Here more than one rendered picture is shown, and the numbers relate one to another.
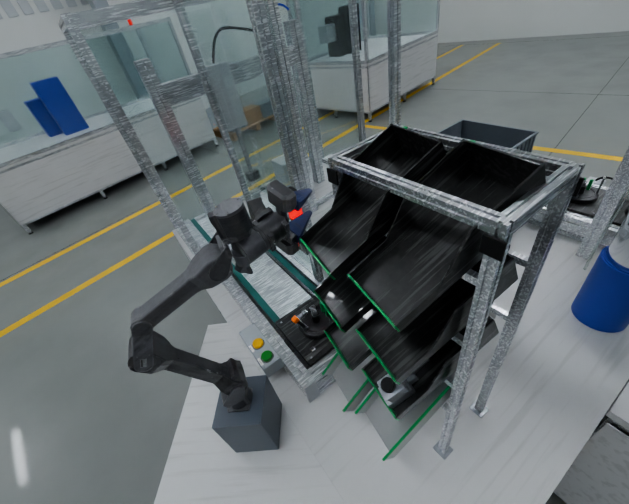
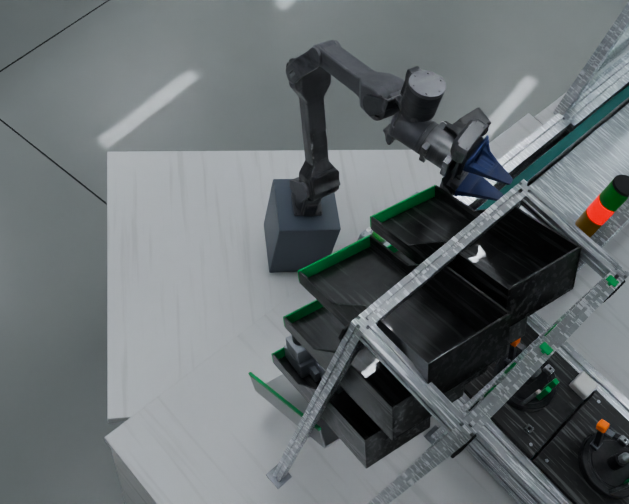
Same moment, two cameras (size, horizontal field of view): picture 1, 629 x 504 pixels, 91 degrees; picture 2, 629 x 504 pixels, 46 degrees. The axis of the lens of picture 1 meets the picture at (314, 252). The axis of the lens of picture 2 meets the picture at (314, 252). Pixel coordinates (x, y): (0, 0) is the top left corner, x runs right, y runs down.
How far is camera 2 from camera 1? 0.76 m
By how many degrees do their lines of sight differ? 41
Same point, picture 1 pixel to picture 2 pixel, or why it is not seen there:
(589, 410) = not seen: outside the picture
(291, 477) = (240, 290)
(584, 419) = not seen: outside the picture
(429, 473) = (250, 452)
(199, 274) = (363, 86)
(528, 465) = not seen: outside the picture
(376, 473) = (248, 388)
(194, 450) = (264, 177)
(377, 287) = (354, 265)
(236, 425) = (276, 204)
